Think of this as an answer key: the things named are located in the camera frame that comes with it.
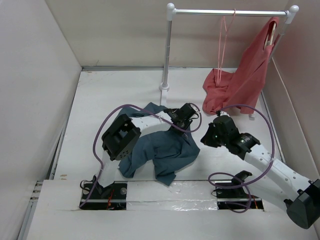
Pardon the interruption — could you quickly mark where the blue t shirt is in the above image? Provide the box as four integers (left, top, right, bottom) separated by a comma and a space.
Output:
117, 101, 201, 187

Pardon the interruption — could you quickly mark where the pink wire hanger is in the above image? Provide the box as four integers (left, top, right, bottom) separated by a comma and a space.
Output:
217, 9, 236, 84

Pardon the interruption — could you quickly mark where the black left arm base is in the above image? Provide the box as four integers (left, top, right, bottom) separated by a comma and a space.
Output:
79, 176, 128, 211

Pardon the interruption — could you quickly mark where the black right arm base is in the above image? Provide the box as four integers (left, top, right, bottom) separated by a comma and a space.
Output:
211, 170, 264, 213

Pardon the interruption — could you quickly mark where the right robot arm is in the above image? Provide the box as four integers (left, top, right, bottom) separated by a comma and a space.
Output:
200, 114, 320, 229

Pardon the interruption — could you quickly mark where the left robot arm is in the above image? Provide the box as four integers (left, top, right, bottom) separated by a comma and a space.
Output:
93, 103, 203, 199

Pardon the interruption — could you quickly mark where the red t shirt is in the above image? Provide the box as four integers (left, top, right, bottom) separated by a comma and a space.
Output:
202, 17, 279, 115

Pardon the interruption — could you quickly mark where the wooden hanger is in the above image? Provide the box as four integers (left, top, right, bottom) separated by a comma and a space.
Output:
264, 22, 277, 47

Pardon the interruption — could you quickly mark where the white clothes rack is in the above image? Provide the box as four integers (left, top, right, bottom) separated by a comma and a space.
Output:
159, 3, 299, 106

